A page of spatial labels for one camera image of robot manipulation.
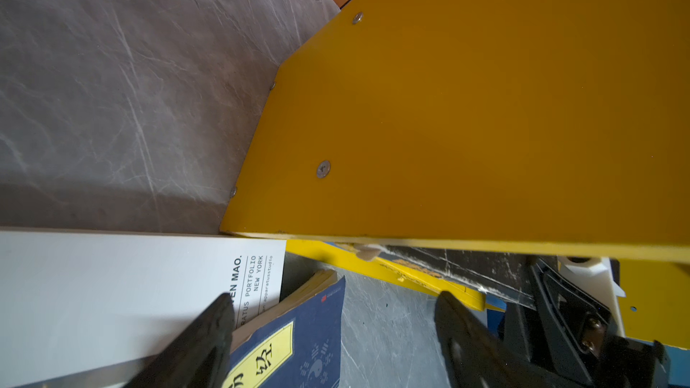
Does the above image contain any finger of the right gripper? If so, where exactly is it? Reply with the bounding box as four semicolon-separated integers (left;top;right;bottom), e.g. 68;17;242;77
501;258;671;387

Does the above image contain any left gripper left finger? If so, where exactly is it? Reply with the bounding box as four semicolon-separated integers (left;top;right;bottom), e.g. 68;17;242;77
126;293;235;387

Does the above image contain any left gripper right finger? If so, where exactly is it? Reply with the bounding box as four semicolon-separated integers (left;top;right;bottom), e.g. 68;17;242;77
434;291;577;388

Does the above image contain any navy book bottom yellow label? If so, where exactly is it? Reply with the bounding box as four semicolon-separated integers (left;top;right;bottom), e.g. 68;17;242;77
222;269;346;388

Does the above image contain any yellow cartoon cover book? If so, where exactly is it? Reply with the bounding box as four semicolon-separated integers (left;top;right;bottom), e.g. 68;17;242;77
287;240;486;311

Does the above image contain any white brown patterned booklet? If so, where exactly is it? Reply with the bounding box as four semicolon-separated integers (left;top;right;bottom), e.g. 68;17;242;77
1;230;286;387

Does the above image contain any yellow pink blue bookshelf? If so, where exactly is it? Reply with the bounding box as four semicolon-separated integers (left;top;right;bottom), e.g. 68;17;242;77
221;0;689;348

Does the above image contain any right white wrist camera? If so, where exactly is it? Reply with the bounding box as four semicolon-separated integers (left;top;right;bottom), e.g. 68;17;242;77
558;256;626;337

